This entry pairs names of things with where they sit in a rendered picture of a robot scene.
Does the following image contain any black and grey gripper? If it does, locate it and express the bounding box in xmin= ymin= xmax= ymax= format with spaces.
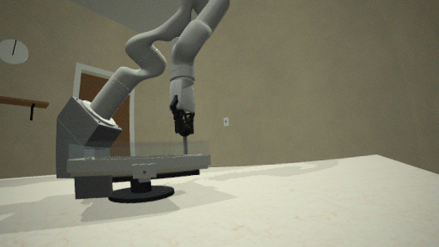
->
xmin=169 ymin=78 xmax=195 ymax=134

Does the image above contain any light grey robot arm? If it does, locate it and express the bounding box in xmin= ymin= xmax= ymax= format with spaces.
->
xmin=82 ymin=0 xmax=231 ymax=126

